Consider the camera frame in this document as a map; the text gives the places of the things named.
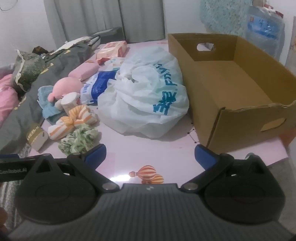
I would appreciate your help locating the brown cardboard box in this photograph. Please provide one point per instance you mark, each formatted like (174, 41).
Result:
(231, 76)

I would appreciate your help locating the grey storage box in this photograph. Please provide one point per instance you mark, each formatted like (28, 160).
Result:
(111, 33)

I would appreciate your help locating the pink printed bed sheet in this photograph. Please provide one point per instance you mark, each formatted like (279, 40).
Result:
(150, 150)

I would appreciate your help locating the pink orange wet wipes pack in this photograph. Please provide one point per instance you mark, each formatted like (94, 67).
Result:
(112, 49)

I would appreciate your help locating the teal patterned mat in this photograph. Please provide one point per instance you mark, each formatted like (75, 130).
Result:
(222, 14)

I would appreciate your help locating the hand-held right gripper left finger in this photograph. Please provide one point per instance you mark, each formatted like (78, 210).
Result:
(96, 155)

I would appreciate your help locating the white plastic bag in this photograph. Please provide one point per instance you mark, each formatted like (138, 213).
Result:
(143, 97)

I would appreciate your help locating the pink soft packet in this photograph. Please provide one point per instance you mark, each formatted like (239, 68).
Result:
(84, 70)

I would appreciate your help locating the printed board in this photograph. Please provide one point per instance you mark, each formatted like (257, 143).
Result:
(291, 51)

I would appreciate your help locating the pink plush toy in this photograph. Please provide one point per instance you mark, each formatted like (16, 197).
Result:
(66, 85)

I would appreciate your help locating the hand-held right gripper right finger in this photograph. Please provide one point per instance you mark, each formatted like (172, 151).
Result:
(204, 157)

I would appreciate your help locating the blue water jug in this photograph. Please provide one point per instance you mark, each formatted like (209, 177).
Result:
(266, 30)

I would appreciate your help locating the orange white striped cloth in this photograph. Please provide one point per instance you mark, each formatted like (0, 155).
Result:
(81, 114)

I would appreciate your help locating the green pillow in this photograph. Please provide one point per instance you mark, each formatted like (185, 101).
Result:
(29, 67)

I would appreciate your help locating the gold box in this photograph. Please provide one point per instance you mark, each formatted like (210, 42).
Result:
(34, 136)

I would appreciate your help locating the green floral cloth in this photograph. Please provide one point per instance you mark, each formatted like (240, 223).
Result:
(78, 139)

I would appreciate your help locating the blue white tissue packet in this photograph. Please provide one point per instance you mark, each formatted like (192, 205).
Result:
(101, 83)

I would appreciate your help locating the grey blanket yellow print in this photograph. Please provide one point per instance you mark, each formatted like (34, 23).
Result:
(27, 109)

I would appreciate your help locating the grey curtain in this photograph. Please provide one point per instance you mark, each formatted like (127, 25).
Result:
(81, 16)
(141, 18)

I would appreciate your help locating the blue face mask pack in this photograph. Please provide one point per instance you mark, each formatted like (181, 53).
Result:
(45, 97)

